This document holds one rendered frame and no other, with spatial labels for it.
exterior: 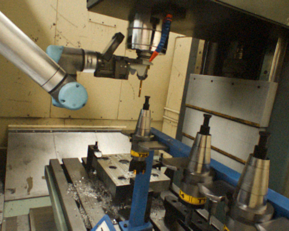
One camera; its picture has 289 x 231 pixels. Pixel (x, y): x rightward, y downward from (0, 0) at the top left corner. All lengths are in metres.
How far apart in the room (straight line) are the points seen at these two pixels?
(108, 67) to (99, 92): 1.09
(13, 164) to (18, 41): 1.12
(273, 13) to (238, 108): 0.42
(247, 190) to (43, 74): 0.51
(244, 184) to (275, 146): 0.70
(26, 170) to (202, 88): 1.14
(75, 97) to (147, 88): 1.48
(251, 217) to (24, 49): 0.57
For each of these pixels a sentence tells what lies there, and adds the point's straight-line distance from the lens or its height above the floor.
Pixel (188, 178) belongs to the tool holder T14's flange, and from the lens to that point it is 0.44.
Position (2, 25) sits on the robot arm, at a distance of 0.65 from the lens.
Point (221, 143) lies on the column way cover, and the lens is 1.16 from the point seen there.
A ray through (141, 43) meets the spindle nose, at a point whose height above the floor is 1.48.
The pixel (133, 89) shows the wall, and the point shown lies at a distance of 2.02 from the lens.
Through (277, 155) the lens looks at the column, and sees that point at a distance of 1.05.
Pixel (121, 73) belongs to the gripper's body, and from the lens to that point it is 0.83.
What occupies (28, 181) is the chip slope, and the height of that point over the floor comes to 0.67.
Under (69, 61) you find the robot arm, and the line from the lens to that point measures 0.78.
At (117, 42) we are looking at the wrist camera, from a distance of 0.85.
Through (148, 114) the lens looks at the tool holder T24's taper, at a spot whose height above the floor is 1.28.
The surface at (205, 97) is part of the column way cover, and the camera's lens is 1.23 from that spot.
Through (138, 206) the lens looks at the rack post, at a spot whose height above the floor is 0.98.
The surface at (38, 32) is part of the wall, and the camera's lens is 1.82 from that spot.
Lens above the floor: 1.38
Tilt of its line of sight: 10 degrees down
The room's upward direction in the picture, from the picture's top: 8 degrees clockwise
